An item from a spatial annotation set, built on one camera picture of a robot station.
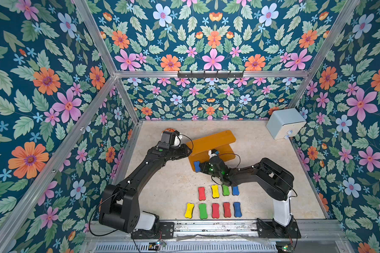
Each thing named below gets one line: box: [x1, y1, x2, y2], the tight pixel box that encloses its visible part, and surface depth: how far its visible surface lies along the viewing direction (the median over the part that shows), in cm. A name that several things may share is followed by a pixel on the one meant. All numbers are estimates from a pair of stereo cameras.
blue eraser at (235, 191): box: [231, 185, 240, 196], surface depth 87 cm
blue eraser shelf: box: [232, 201, 243, 218], surface depth 81 cm
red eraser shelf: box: [197, 186, 207, 201], surface depth 87 cm
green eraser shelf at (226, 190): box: [221, 184, 230, 197], surface depth 87 cm
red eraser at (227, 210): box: [222, 201, 232, 218], surface depth 81 cm
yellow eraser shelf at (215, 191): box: [211, 184, 220, 199], surface depth 86 cm
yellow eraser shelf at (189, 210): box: [184, 202, 195, 219], surface depth 80 cm
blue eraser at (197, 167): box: [194, 160, 202, 173], surface depth 95 cm
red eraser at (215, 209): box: [211, 202, 221, 219], surface depth 82 cm
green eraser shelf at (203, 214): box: [198, 203, 208, 220], surface depth 82 cm
